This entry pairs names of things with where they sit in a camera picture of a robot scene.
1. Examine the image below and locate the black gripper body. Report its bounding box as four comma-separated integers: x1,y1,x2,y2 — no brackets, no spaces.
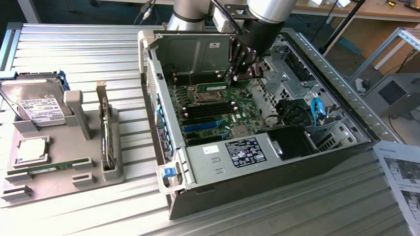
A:
235,18,286,67

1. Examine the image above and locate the green RAM stick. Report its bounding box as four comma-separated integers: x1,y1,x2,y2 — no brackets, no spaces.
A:
6,158,90,176
196,82,230,91

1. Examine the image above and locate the black RAM slot bank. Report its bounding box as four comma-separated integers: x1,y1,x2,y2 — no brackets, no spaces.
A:
186,102,232,118

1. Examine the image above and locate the silver disk bay cage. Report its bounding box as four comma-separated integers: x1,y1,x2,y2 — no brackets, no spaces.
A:
262,70,318,105

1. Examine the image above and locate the CPU socket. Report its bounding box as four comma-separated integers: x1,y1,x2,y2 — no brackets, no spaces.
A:
187,91,215,106

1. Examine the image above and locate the green motherboard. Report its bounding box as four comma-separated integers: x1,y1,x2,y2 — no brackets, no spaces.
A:
167,83,266,148

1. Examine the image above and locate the black tripod pole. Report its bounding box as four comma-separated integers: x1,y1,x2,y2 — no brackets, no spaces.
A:
322,0,360,56

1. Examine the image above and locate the blue expansion slot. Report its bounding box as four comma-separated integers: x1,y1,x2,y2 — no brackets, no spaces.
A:
183,121,220,132

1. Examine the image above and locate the black fan shroud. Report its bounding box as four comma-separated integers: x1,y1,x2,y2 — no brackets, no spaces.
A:
266,124,314,158

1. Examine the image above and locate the wooden desk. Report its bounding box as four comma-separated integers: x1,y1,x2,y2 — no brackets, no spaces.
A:
291,0,420,72

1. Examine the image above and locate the silver power supply unit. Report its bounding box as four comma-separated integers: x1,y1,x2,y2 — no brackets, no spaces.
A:
182,133,287,190

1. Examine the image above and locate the open black PC case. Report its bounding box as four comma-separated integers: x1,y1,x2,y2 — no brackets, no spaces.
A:
136,29,383,221

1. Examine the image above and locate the grey computer box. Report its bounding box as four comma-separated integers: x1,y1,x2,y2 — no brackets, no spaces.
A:
362,72,420,117

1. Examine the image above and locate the graphics card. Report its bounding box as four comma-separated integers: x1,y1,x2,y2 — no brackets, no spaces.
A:
95,81,119,171

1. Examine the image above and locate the printed paper sheet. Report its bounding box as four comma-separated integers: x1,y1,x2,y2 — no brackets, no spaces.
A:
372,141,420,233

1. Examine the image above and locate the silver hard disk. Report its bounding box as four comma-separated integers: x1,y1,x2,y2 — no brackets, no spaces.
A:
0,70,68,128

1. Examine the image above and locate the grey parts rack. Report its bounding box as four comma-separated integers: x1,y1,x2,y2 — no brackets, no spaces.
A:
0,89,127,203

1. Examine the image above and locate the silver CPU chip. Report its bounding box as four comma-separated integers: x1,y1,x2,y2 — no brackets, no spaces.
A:
15,138,50,161

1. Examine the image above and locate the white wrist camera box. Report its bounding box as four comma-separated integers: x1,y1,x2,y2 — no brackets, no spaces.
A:
212,9,238,33

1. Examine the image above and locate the blue SATA wire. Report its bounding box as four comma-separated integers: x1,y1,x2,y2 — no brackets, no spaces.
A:
308,96,327,128

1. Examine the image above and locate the hanging cable with plug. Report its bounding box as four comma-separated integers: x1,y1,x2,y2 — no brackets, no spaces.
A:
134,0,156,26

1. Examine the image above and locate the aluminium profile frame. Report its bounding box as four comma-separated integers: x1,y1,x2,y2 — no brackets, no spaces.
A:
350,26,420,84

